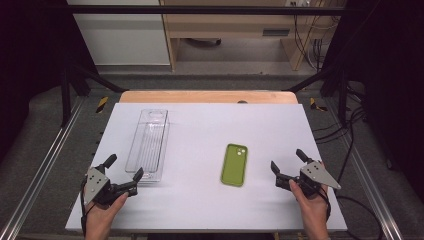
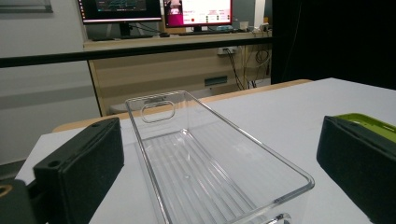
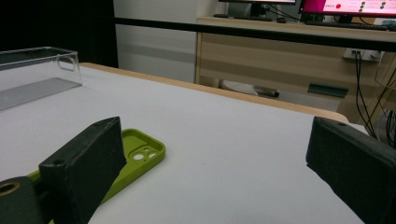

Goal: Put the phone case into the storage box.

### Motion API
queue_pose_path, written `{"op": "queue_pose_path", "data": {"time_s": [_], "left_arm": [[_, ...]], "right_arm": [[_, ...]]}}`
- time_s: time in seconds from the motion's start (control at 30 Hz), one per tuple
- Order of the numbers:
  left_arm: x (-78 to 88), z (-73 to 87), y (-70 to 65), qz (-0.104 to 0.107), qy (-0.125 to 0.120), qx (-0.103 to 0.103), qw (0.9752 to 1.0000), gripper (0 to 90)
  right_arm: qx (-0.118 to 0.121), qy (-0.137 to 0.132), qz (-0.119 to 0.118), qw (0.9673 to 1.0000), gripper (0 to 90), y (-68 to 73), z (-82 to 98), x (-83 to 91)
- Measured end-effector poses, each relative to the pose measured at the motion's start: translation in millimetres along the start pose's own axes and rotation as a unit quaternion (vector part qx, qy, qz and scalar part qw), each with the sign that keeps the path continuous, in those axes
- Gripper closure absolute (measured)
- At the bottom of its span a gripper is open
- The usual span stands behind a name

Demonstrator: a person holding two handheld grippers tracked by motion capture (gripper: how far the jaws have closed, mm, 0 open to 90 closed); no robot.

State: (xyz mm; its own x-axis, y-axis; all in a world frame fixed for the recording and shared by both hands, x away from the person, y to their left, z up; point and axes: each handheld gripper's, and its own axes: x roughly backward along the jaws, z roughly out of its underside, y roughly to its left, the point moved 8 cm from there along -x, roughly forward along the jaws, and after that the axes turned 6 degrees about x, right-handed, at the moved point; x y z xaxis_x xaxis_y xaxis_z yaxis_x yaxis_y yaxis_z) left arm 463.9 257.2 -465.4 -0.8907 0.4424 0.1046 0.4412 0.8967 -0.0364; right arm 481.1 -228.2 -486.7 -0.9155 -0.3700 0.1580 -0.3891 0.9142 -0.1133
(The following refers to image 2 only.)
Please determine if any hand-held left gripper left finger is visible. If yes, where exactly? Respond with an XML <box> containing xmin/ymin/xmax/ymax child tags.
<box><xmin>32</xmin><ymin>116</ymin><xmax>125</xmax><ymax>224</ymax></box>

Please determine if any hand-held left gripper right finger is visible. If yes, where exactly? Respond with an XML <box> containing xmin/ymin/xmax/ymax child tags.
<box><xmin>316</xmin><ymin>115</ymin><xmax>396</xmax><ymax>224</ymax></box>

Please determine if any green phone case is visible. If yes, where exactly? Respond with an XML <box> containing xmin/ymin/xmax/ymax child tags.
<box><xmin>334</xmin><ymin>112</ymin><xmax>396</xmax><ymax>144</ymax></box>

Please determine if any clear plastic tray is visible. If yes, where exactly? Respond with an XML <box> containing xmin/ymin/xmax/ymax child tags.
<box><xmin>124</xmin><ymin>90</ymin><xmax>316</xmax><ymax>224</ymax></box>

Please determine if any white partition panel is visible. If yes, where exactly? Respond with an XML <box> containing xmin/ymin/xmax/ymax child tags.
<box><xmin>0</xmin><ymin>0</ymin><xmax>108</xmax><ymax>166</ymax></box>

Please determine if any light wooden desk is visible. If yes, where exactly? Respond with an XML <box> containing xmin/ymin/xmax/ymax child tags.
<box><xmin>83</xmin><ymin>30</ymin><xmax>274</xmax><ymax>117</ymax></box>

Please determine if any black curtain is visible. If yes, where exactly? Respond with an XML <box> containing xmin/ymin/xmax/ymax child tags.
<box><xmin>270</xmin><ymin>0</ymin><xmax>396</xmax><ymax>91</ymax></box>

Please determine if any black keyboard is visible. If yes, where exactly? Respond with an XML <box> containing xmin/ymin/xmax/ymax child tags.
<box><xmin>91</xmin><ymin>34</ymin><xmax>154</xmax><ymax>42</ymax></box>

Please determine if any dark screen monitor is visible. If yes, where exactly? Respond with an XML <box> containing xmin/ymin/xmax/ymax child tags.
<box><xmin>77</xmin><ymin>0</ymin><xmax>163</xmax><ymax>37</ymax></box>

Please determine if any white power strip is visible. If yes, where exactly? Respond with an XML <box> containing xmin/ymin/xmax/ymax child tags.
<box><xmin>217</xmin><ymin>46</ymin><xmax>239</xmax><ymax>56</ymax></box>

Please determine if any pink and white screen monitor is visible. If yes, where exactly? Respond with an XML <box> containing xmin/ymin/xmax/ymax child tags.
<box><xmin>163</xmin><ymin>0</ymin><xmax>233</xmax><ymax>33</ymax></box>

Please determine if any black horizontal frame bar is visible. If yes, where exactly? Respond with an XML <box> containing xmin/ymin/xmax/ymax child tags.
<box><xmin>0</xmin><ymin>36</ymin><xmax>274</xmax><ymax>69</ymax></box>

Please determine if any bundle of black cables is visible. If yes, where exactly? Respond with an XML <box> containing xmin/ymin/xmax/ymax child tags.
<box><xmin>224</xmin><ymin>48</ymin><xmax>271</xmax><ymax>91</ymax></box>

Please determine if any grey drawer handle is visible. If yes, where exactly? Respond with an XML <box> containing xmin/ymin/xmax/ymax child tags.
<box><xmin>204</xmin><ymin>75</ymin><xmax>229</xmax><ymax>88</ymax></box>

